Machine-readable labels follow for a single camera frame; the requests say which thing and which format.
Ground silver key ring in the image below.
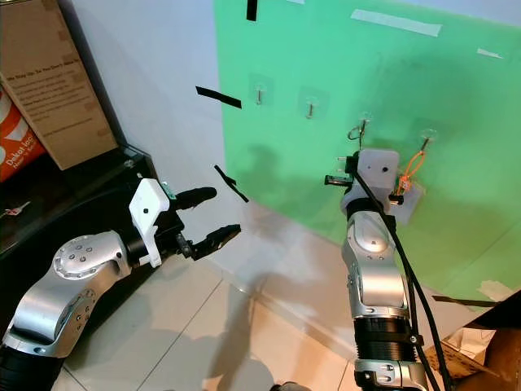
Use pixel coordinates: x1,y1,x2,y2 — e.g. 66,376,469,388
347,121,369,149

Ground small silver keys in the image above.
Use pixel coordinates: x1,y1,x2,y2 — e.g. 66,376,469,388
2,202,33,219

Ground black glossy cabinet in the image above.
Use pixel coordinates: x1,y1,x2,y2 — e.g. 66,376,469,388
0,145,155,343

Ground long white tape strip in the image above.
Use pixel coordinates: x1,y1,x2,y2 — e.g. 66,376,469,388
350,8,442,37

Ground printed cardboard box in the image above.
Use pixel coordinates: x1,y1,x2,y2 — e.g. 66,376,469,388
0,0,119,170

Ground brown cardboard piece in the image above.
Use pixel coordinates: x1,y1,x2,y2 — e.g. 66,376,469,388
423,324,521,391

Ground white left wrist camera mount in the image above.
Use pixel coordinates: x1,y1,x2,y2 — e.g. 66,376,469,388
130,178,172,268

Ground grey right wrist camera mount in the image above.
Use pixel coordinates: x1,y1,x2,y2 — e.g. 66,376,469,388
357,148,401,203

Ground orange lanyard key tag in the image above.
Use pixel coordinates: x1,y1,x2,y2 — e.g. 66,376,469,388
391,140,429,219

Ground clear adhesive wall hook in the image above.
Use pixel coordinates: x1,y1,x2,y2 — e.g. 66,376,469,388
417,126,440,154
300,88,324,121
356,110,375,133
248,75,274,107

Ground green wall sheet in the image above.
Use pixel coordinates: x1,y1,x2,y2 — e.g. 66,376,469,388
212,0,521,302

